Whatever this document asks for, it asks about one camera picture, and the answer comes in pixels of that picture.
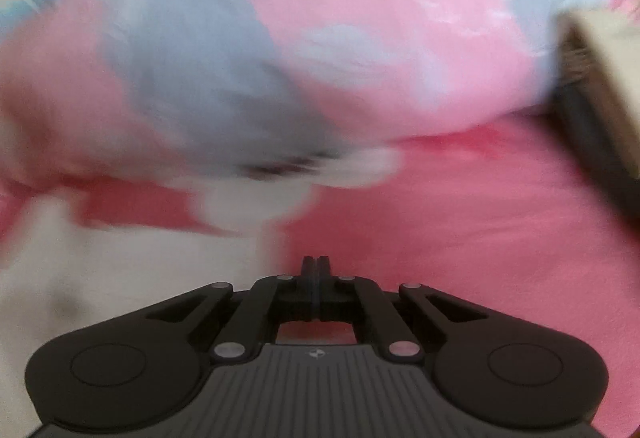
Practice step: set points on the pink grey floral quilt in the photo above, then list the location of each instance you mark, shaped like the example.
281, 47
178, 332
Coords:
275, 43

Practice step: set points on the white sweatshirt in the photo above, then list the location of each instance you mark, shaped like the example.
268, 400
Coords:
125, 268

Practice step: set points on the pink fleece blanket leaf print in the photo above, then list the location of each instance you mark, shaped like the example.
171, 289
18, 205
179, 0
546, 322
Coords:
475, 218

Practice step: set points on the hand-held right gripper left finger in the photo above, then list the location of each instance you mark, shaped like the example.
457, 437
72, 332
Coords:
307, 293

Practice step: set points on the pile of folded clothes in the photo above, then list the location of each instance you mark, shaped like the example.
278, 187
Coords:
600, 83

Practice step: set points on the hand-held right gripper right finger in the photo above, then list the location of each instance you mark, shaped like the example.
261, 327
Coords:
324, 293

